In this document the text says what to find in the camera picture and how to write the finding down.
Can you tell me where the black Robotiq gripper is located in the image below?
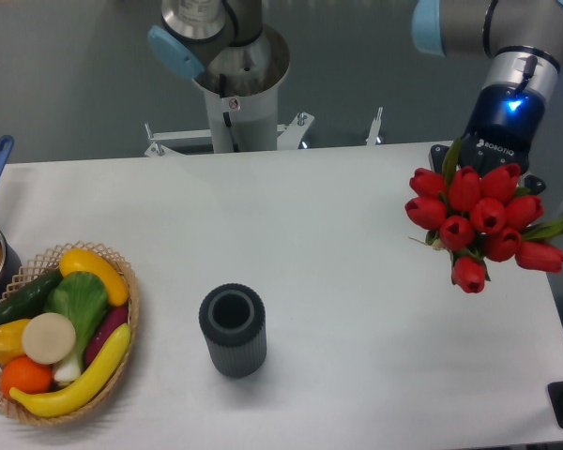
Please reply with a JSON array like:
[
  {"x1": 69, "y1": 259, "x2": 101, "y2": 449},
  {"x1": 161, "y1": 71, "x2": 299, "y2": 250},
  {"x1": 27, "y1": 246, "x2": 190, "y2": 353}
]
[{"x1": 429, "y1": 84, "x2": 546, "y2": 195}]

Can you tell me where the orange fruit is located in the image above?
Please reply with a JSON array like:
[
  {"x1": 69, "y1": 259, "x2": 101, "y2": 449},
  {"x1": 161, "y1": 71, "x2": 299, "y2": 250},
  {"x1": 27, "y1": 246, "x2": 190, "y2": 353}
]
[{"x1": 0, "y1": 356, "x2": 53, "y2": 398}]

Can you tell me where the woven wicker basket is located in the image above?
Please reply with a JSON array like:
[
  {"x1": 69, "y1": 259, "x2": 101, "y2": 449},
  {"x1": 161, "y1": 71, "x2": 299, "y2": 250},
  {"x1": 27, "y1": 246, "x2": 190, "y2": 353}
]
[{"x1": 0, "y1": 242, "x2": 139, "y2": 426}]

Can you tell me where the green bok choy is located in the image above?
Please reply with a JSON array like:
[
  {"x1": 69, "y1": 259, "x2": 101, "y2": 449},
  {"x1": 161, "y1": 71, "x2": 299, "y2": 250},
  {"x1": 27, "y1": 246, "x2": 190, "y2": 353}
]
[{"x1": 43, "y1": 272, "x2": 108, "y2": 387}]

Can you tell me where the purple eggplant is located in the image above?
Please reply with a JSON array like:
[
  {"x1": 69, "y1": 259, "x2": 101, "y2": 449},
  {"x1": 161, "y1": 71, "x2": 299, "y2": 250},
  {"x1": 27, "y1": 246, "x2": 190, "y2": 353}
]
[{"x1": 84, "y1": 305, "x2": 129, "y2": 368}]

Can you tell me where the white metal mounting frame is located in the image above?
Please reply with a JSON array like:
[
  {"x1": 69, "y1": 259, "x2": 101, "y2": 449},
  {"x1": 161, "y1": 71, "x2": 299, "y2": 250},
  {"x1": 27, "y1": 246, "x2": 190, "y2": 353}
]
[{"x1": 144, "y1": 106, "x2": 384, "y2": 158}]

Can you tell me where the red tulip bouquet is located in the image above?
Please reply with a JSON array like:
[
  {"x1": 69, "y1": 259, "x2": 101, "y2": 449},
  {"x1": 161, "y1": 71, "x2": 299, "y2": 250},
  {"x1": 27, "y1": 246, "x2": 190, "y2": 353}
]
[{"x1": 404, "y1": 140, "x2": 563, "y2": 293}]

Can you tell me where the dark grey ribbed vase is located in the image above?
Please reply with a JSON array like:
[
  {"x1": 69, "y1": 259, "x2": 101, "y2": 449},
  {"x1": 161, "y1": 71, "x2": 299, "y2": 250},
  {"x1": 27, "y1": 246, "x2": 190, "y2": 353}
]
[{"x1": 198, "y1": 283, "x2": 267, "y2": 378}]

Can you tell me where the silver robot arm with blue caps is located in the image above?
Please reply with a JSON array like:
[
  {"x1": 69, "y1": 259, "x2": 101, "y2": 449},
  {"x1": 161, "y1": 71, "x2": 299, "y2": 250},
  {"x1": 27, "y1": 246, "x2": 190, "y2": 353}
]
[{"x1": 411, "y1": 1, "x2": 563, "y2": 194}]

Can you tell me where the yellow bell pepper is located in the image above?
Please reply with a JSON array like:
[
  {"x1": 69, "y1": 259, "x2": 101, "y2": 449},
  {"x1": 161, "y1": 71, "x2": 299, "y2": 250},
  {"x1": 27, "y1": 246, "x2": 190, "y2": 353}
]
[{"x1": 0, "y1": 319, "x2": 31, "y2": 366}]

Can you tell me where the yellow banana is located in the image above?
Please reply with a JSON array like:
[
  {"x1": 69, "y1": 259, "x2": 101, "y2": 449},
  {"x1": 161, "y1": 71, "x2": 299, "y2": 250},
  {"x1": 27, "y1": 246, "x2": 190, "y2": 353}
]
[{"x1": 9, "y1": 323, "x2": 131, "y2": 418}]

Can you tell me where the green cucumber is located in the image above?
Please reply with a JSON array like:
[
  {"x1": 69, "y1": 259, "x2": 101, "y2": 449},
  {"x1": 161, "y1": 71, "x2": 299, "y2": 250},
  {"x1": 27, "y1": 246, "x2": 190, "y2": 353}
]
[{"x1": 0, "y1": 270, "x2": 63, "y2": 325}]

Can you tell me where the beige round disc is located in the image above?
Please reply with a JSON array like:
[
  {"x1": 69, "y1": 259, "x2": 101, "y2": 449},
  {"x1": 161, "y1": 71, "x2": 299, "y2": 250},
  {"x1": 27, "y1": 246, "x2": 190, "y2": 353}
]
[{"x1": 22, "y1": 313, "x2": 76, "y2": 365}]

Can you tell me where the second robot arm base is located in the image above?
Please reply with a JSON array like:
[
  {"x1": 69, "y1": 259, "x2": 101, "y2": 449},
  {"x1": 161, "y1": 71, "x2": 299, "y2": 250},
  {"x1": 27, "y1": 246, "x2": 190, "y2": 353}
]
[{"x1": 147, "y1": 1, "x2": 290, "y2": 153}]

